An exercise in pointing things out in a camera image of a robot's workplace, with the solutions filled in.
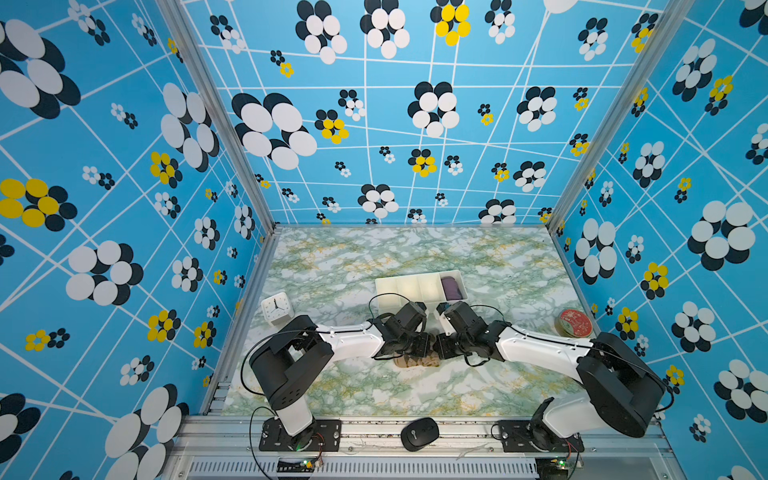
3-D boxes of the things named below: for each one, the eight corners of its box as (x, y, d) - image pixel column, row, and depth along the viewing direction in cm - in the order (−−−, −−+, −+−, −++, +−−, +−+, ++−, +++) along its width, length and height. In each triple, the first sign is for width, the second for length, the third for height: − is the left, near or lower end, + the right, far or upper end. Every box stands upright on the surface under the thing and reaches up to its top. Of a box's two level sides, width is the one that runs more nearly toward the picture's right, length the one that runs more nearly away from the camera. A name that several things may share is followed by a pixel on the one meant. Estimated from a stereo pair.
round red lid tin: (559, 338, 92) (566, 332, 89) (551, 316, 97) (556, 309, 94) (588, 338, 92) (595, 332, 89) (578, 315, 97) (584, 309, 94)
